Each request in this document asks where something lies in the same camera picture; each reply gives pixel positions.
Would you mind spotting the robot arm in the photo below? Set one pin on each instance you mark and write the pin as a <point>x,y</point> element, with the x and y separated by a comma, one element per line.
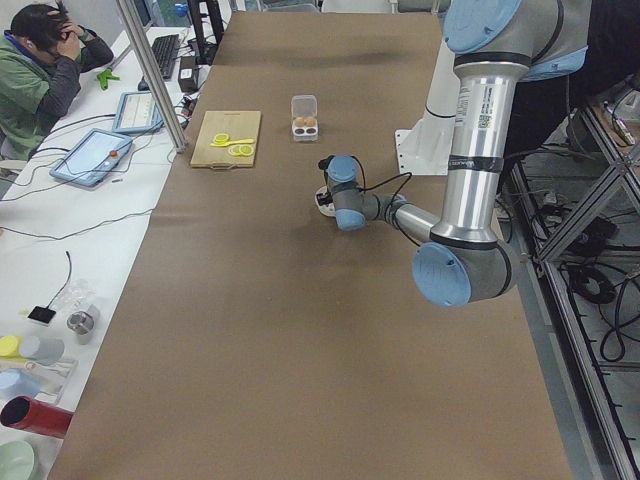
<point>496,44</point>

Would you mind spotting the aluminium frame post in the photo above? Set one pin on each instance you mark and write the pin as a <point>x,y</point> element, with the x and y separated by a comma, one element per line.
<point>151,72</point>

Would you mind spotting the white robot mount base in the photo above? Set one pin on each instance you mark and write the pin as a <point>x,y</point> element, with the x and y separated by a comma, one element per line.
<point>424,149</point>

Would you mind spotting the clear plastic egg box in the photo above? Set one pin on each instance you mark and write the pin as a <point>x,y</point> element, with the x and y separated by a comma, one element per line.
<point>304,105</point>

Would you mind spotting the yellow plastic knife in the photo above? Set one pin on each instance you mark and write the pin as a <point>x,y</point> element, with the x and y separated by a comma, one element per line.
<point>229,143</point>

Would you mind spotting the white bowl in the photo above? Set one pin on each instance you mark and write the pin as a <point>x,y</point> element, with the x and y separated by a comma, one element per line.
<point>326,210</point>

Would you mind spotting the black keyboard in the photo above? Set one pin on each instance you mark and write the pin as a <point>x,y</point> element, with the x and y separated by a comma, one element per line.
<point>165,49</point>

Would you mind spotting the grey cup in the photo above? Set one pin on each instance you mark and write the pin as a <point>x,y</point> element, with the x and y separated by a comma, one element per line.
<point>42,350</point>

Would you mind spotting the lemon slice upper left pair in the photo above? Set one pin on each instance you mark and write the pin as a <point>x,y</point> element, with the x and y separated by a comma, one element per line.
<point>235,150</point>

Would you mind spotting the yellow cup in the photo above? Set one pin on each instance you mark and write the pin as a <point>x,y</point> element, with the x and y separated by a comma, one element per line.
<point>10,346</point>

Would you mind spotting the blue teach pendant far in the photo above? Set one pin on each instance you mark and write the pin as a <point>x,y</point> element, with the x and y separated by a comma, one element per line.
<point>137,113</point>

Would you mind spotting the red cylinder bottle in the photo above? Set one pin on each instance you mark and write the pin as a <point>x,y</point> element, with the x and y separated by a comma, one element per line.
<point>31,415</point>

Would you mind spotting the blue teach pendant near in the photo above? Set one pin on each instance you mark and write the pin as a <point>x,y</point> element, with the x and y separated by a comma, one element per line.
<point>92,158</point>

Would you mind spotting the lemon slice lower left pair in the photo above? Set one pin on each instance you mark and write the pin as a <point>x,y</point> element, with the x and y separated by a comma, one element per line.
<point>246,150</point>

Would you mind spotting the metal cylinder part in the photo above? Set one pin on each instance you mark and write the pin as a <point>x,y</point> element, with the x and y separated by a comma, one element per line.
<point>83,323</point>

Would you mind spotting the blue teach pendant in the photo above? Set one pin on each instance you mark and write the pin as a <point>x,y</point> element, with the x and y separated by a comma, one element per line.
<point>92,158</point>
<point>137,113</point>

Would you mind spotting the wooden cutting board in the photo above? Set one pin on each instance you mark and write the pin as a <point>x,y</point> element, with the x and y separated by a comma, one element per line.
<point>238,125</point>

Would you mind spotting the person in green jacket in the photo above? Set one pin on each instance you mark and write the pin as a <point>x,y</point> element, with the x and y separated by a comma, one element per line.
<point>43,54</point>

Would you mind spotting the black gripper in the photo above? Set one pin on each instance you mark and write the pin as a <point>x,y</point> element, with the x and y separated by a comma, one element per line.
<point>325,199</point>

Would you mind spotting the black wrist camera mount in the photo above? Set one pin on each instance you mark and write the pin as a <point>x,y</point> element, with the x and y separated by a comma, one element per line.
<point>323,164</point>

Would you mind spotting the lemon slice pair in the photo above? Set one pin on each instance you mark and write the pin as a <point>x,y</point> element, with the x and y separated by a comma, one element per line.
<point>235,150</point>
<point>246,150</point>

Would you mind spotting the green bowl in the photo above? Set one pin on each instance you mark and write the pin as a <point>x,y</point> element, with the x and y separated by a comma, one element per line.
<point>18,461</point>

